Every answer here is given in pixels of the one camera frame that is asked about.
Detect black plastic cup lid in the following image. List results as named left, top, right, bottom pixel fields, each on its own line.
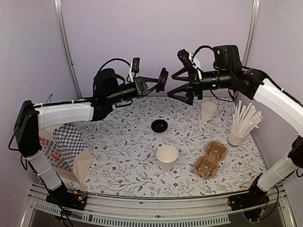
left=156, top=67, right=169, bottom=93

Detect white paper cup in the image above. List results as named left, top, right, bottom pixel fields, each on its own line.
left=201, top=101, right=217, bottom=122
left=156, top=145, right=178, bottom=172

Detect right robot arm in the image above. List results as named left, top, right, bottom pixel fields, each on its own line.
left=167, top=45, right=303, bottom=206

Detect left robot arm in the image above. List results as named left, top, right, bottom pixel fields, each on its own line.
left=11, top=58, right=168, bottom=205

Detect floral patterned table mat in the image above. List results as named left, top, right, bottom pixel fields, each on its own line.
left=65, top=97, right=266, bottom=198

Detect white paper-wrapped straws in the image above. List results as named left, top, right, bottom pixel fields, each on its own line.
left=231, top=100, right=263, bottom=137

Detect white cup holding straws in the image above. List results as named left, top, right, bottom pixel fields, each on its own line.
left=227, top=130, right=245, bottom=148

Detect brown cardboard cup carrier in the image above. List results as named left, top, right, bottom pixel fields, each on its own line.
left=193, top=141, right=227, bottom=179

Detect blue checkered paper bag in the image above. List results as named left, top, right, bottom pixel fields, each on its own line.
left=37, top=94, right=94, bottom=184

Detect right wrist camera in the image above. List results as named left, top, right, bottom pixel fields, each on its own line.
left=177, top=49, right=202, bottom=80

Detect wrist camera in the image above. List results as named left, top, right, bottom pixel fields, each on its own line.
left=177, top=49, right=202, bottom=80
left=126, top=57, right=140, bottom=82

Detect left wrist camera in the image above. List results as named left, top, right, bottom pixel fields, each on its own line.
left=126, top=57, right=140, bottom=82

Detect right aluminium frame post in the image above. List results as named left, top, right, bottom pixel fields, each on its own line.
left=242, top=0, right=260, bottom=67

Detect aluminium frame post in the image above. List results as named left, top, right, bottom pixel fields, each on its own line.
left=53, top=0, right=82, bottom=99
left=242, top=0, right=260, bottom=67

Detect left aluminium frame post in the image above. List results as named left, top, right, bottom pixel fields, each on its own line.
left=53, top=0, right=82, bottom=99

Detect aluminium front rail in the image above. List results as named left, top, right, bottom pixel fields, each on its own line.
left=20, top=183, right=297, bottom=227

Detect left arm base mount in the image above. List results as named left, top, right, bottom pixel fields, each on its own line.
left=46, top=185, right=87, bottom=210

